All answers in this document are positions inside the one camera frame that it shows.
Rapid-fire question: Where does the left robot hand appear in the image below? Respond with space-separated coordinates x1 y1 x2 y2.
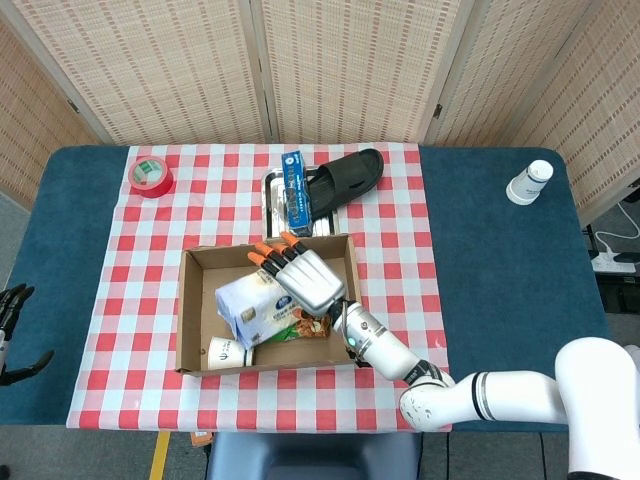
0 283 55 387

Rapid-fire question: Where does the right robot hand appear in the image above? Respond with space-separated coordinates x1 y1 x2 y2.
248 230 349 317

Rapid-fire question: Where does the green snack bag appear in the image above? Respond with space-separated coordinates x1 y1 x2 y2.
259 307 334 346

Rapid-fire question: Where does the blue-and-white tissue pack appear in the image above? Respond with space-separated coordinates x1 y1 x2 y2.
214 269 307 351

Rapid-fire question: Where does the white paper cup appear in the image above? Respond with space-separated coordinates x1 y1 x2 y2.
207 335 255 371

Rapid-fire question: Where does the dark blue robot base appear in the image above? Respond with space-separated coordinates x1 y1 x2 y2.
205 430 424 480

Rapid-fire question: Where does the blue small carton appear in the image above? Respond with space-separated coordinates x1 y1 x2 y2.
280 151 315 237

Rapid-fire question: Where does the brown cardboard box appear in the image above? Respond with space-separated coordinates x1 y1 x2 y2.
174 233 364 377

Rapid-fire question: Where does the red-and-white checkered tablecloth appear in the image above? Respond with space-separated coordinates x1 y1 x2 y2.
66 142 454 434

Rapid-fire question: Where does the metal tray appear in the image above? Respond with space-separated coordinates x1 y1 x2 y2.
261 166 341 240

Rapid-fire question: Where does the black slipper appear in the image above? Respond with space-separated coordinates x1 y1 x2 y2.
303 148 385 220

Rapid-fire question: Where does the red tape roll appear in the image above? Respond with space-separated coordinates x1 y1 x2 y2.
127 156 175 199

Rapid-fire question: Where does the teal table cover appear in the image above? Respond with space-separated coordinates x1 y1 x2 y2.
0 144 612 434

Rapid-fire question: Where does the woven folding screen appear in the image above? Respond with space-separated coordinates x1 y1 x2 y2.
0 0 640 226

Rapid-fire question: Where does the white power strip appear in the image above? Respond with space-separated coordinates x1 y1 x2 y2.
591 252 638 275

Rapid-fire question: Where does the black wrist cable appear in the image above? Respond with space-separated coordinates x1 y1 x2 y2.
341 298 369 369

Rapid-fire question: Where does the white power cable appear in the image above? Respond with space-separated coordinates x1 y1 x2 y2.
597 199 640 257

